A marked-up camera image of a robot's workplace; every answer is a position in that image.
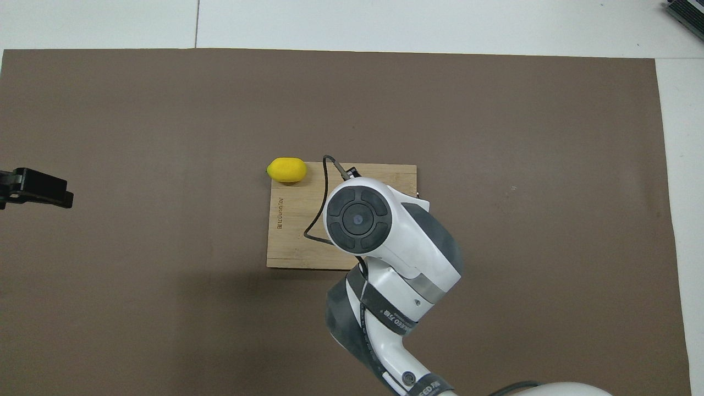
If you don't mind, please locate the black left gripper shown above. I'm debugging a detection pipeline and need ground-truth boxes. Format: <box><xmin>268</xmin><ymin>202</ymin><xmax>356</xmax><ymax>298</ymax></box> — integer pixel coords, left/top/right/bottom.
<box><xmin>0</xmin><ymin>168</ymin><xmax>74</xmax><ymax>211</ymax></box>

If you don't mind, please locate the yellow lemon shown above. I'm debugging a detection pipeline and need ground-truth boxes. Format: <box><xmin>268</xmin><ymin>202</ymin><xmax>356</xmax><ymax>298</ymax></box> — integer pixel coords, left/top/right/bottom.
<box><xmin>267</xmin><ymin>157</ymin><xmax>307</xmax><ymax>183</ymax></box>

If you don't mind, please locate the grey ribbed device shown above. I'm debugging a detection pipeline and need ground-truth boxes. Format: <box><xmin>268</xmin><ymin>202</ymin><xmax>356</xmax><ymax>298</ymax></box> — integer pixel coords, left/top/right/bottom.
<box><xmin>662</xmin><ymin>0</ymin><xmax>704</xmax><ymax>35</ymax></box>

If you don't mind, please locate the wooden cutting board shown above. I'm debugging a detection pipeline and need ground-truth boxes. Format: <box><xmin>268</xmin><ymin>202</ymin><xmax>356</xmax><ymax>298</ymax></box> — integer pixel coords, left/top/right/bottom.
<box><xmin>267</xmin><ymin>161</ymin><xmax>421</xmax><ymax>271</ymax></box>

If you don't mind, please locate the brown table mat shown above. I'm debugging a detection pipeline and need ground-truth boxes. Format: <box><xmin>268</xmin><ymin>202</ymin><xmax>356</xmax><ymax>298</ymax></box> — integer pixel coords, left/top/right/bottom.
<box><xmin>0</xmin><ymin>48</ymin><xmax>692</xmax><ymax>396</ymax></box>

